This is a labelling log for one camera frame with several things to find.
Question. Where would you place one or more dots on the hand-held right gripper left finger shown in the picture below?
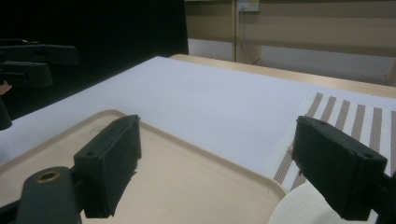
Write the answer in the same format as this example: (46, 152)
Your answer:
(109, 165)

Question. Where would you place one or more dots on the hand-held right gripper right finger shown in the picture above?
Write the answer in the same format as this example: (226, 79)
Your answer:
(339, 174)

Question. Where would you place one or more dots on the beige plastic tray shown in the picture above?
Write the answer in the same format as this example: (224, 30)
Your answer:
(186, 186)

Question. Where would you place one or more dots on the white round plate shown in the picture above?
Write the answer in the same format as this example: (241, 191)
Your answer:
(299, 208)

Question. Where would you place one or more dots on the grey striped placemat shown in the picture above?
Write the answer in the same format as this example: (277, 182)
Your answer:
(348, 115)

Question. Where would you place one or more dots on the black curtain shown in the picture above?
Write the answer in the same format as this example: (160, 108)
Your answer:
(124, 25)

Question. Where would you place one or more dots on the white table sheet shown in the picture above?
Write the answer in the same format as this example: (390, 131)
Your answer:
(202, 102)

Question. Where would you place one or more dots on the beige wooden desk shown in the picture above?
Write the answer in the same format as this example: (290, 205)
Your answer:
(311, 31)

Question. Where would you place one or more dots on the white wall socket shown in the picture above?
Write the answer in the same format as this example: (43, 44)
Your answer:
(248, 4)

